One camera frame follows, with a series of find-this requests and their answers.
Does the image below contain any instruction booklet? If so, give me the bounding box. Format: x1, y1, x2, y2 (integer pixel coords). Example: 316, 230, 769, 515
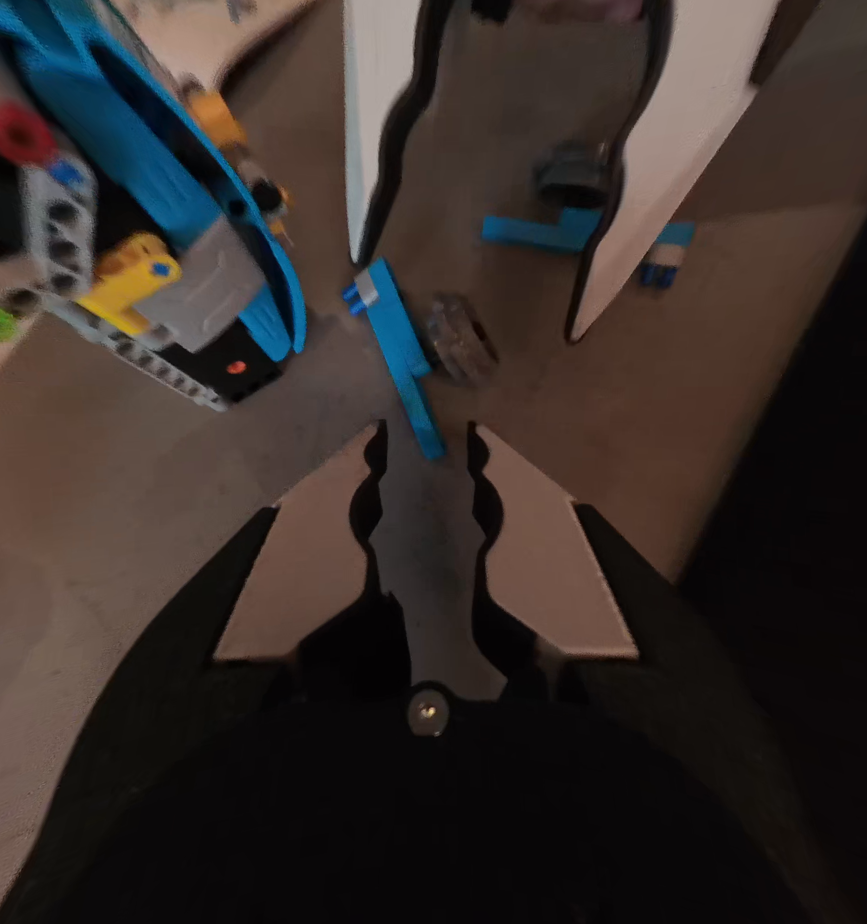
112, 0, 326, 84

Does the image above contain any blue toy robot model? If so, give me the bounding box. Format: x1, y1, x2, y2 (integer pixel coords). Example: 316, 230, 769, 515
0, 0, 309, 414

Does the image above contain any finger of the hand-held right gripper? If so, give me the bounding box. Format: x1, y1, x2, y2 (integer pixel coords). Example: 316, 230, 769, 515
342, 0, 452, 268
563, 0, 787, 345

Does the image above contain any blue beam wheel assembly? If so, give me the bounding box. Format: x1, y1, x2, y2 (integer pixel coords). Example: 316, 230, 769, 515
480, 141, 696, 291
342, 256, 499, 462

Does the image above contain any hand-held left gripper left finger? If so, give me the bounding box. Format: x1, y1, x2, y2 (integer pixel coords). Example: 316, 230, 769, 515
213, 419, 414, 690

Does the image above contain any grey desk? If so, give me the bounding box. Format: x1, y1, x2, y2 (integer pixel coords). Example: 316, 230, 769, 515
0, 0, 867, 918

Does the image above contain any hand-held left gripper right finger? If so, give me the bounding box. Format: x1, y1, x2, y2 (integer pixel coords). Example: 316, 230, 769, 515
468, 421, 638, 697

